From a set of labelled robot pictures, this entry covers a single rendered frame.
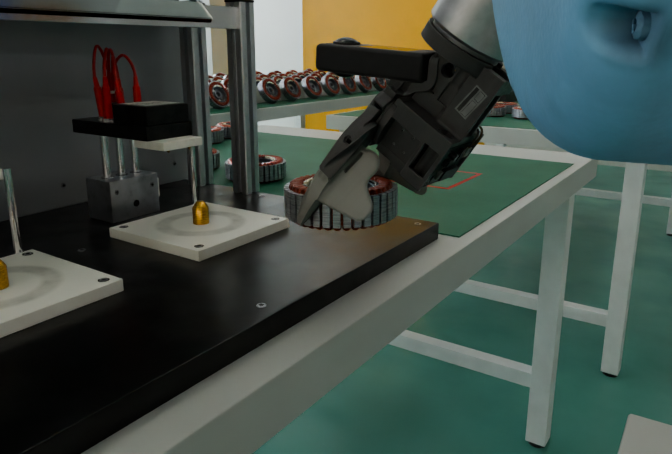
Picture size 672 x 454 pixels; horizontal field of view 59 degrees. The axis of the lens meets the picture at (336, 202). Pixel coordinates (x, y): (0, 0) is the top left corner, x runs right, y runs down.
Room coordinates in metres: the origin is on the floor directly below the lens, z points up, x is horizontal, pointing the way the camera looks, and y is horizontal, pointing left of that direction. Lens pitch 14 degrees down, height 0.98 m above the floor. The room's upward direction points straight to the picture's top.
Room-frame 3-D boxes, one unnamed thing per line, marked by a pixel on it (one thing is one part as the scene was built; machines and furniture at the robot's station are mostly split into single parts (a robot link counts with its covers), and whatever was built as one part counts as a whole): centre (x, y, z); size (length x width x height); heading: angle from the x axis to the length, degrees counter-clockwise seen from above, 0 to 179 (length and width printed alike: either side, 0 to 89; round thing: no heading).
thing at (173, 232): (0.69, 0.16, 0.78); 0.15 x 0.15 x 0.01; 56
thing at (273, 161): (1.09, 0.15, 0.77); 0.11 x 0.11 x 0.04
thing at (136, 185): (0.77, 0.28, 0.80); 0.07 x 0.05 x 0.06; 146
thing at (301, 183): (0.58, 0.00, 0.84); 0.11 x 0.11 x 0.04
